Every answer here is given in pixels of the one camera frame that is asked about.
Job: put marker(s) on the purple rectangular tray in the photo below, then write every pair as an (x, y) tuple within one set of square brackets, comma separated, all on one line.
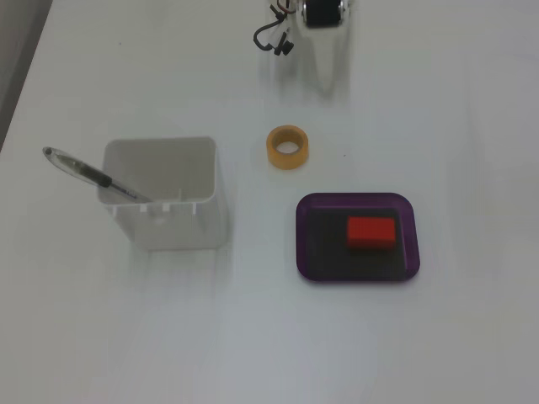
[(324, 248)]

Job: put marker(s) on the black ballpoint pen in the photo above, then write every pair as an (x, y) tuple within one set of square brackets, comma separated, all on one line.
[(86, 172)]

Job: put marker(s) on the white square plastic container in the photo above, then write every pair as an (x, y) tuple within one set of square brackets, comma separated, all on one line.
[(177, 227)]

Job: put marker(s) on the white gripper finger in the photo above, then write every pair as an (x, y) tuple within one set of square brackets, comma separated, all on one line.
[(323, 59), (340, 54)]

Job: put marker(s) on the yellow tape roll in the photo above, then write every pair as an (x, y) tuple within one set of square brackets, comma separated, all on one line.
[(274, 160)]

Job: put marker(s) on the red cube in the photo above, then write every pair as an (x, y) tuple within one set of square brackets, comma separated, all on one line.
[(370, 232)]

